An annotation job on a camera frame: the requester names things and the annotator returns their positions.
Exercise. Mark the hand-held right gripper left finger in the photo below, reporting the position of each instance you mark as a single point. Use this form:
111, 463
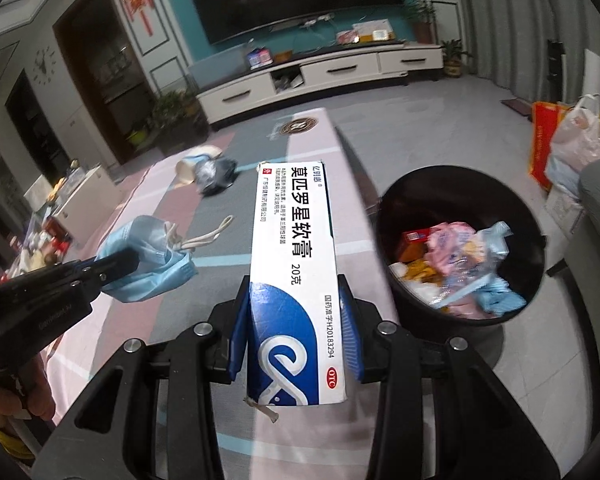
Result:
237, 340

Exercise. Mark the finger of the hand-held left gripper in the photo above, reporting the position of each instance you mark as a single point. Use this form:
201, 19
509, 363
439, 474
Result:
115, 275
70, 270

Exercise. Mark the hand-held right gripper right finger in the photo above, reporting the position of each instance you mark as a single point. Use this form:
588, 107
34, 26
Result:
352, 340

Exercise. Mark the blue face mask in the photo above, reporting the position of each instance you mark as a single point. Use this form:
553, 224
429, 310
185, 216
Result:
150, 245

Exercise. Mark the white tissue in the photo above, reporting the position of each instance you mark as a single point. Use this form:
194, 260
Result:
426, 292

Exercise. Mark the white blue medicine box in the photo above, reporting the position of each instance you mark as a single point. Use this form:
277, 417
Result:
290, 240

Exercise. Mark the red cardboard box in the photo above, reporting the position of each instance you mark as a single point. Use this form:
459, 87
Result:
415, 245

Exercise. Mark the pink plastic wrapper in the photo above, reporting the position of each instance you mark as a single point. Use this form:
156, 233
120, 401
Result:
462, 309
450, 250

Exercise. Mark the cream paper cup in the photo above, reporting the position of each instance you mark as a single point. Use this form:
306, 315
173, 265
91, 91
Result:
190, 170

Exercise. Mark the black silver plastic bag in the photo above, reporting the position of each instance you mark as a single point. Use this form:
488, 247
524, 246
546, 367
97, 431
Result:
220, 175

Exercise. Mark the clear plastic wrapper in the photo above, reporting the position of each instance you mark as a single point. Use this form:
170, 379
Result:
485, 255

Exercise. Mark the black trash bin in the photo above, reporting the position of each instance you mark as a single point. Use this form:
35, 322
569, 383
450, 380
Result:
430, 195

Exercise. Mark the pile of household clutter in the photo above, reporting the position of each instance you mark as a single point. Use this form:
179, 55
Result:
35, 250

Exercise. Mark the white storage box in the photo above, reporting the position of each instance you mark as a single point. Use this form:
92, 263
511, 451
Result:
85, 200

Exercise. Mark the green basin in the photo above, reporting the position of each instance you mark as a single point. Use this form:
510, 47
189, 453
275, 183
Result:
137, 137

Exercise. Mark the potted plants in black planter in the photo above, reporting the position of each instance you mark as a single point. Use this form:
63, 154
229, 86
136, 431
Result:
175, 115

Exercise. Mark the glass aquarium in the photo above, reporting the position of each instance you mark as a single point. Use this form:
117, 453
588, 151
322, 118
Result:
215, 67

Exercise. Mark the white cardboard box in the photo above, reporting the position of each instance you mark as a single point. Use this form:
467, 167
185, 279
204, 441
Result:
562, 205

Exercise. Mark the blue red box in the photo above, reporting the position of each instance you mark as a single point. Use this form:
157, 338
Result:
259, 57

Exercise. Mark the red shopping bag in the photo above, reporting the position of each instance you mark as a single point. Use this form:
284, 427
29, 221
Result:
542, 145

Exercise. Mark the white TV cabinet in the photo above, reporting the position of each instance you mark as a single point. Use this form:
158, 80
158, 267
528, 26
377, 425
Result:
340, 67

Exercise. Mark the orange box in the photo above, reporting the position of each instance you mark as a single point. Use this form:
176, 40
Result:
283, 57

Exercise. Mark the brown doormat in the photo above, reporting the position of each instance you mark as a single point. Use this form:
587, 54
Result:
519, 108

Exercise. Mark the small potted plant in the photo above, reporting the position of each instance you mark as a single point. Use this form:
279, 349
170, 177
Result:
455, 57

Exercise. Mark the pink box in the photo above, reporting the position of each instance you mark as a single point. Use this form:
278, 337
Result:
347, 36

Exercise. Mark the white plastic bag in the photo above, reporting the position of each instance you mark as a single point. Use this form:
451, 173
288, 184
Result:
580, 130

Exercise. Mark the white cardboard sheet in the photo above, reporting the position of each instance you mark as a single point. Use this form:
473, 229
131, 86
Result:
375, 27

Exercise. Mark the white power strip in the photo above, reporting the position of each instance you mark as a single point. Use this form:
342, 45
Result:
320, 20

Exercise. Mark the tall potted plant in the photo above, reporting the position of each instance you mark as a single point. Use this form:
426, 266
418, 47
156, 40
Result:
420, 15

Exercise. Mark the upright vacuum cleaner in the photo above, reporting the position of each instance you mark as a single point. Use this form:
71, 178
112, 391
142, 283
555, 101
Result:
555, 70

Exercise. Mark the white upright panel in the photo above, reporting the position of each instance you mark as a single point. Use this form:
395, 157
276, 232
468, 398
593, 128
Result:
592, 75

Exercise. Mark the grey curtain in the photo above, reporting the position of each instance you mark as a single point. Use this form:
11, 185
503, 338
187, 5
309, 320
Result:
505, 10

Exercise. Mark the black wall clock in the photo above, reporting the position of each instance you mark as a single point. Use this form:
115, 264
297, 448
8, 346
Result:
44, 66

